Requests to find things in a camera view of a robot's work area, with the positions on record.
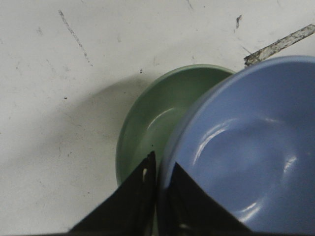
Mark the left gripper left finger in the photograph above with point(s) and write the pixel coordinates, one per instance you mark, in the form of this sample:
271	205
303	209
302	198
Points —
130	209

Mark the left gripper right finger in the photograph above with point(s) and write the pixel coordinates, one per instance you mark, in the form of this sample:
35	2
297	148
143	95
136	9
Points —
191	210

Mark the blue bowl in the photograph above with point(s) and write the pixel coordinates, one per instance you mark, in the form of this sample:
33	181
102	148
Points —
249	143

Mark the green bowl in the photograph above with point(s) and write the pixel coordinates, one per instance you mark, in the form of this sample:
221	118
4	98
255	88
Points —
155	113

